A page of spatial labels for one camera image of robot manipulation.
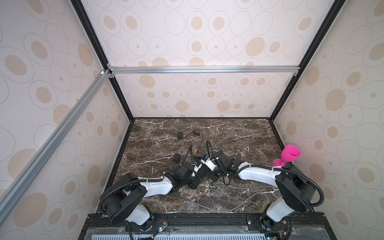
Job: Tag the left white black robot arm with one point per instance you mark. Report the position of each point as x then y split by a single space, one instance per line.
122 201

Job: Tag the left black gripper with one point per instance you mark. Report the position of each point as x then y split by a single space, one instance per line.
196 183

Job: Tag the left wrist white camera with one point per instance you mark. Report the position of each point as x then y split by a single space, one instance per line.
197 167

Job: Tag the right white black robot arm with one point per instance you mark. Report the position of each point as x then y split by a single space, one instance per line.
298 192

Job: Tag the left diagonal aluminium frame bar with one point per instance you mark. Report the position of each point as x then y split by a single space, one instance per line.
21 184

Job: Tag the horizontal aluminium frame bar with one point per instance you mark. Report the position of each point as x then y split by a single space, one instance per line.
202 70

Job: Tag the pink plastic goblet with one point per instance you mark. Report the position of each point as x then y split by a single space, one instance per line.
289 154

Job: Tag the small black adapter with cable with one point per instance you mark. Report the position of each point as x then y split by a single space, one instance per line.
181 135

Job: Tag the black front rail base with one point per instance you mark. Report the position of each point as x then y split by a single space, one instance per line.
306 226

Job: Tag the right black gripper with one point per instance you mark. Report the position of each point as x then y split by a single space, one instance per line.
212 176

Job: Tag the black power adapter with plug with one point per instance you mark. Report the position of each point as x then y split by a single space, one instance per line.
177 157

